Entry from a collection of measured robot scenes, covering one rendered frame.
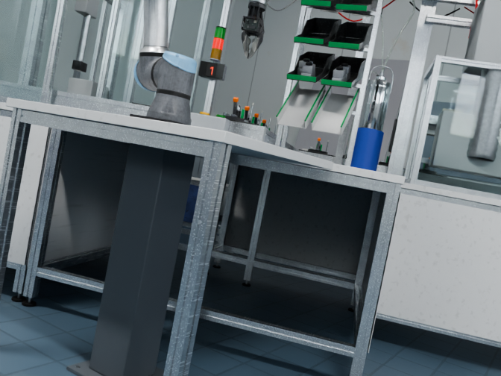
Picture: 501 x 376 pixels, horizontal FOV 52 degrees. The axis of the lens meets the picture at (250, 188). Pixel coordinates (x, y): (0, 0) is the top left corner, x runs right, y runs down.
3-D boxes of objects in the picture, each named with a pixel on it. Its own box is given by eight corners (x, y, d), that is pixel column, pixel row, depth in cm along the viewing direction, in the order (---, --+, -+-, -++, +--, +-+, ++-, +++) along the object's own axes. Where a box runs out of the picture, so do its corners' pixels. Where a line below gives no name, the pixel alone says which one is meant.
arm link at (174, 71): (168, 89, 165) (177, 47, 164) (147, 88, 175) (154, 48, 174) (198, 98, 173) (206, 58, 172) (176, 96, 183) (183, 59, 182)
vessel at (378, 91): (383, 130, 291) (396, 64, 289) (358, 126, 293) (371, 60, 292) (382, 133, 304) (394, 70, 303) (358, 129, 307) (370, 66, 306)
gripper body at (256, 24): (239, 30, 204) (245, 0, 204) (244, 36, 213) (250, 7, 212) (258, 33, 203) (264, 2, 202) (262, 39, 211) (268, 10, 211)
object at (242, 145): (224, 142, 125) (226, 130, 125) (5, 106, 171) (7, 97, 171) (332, 170, 185) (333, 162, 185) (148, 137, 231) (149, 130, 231)
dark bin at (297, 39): (323, 45, 216) (324, 27, 213) (293, 42, 221) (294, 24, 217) (340, 36, 239) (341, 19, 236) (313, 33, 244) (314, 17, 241)
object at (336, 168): (404, 184, 193) (405, 177, 193) (50, 118, 222) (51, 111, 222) (382, 186, 331) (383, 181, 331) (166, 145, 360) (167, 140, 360)
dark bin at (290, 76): (315, 83, 216) (317, 65, 213) (286, 79, 221) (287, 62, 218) (333, 69, 240) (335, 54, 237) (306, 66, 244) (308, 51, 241)
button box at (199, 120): (223, 133, 208) (226, 118, 208) (175, 124, 212) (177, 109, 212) (227, 134, 215) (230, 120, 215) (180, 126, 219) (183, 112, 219)
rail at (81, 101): (260, 150, 212) (265, 124, 212) (68, 115, 229) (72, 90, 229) (262, 151, 217) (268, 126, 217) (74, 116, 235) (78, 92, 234)
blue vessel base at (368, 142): (375, 177, 291) (385, 130, 290) (347, 172, 294) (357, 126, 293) (374, 178, 306) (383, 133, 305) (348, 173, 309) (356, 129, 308)
